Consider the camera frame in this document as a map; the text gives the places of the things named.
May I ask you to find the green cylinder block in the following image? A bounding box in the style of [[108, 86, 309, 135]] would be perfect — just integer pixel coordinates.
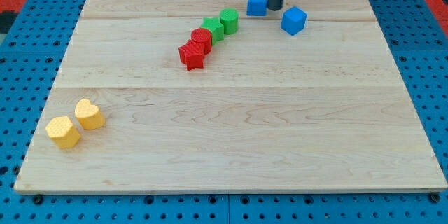
[[220, 8, 239, 35]]

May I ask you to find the blue house-shaped block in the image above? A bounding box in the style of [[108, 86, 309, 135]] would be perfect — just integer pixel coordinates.
[[246, 0, 267, 16]]

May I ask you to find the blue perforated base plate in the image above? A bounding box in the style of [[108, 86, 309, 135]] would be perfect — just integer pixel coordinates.
[[1, 0, 447, 223]]

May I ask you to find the light wooden board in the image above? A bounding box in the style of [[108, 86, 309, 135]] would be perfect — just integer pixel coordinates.
[[14, 0, 447, 195]]

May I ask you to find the yellow hexagon block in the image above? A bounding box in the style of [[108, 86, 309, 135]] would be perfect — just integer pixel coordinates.
[[45, 116, 81, 149]]

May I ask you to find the red cylinder block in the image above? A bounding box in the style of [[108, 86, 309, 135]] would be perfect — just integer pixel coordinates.
[[190, 28, 212, 55]]

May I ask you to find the yellow heart block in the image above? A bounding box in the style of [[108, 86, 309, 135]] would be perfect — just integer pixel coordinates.
[[75, 99, 106, 130]]

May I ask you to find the red star block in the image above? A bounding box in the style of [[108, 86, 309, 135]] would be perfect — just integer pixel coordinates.
[[178, 39, 205, 71]]

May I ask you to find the blue cube block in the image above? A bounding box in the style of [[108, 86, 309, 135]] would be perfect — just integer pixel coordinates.
[[281, 6, 307, 36]]

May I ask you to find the green star block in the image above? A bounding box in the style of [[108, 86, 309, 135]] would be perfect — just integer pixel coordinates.
[[200, 17, 224, 46]]

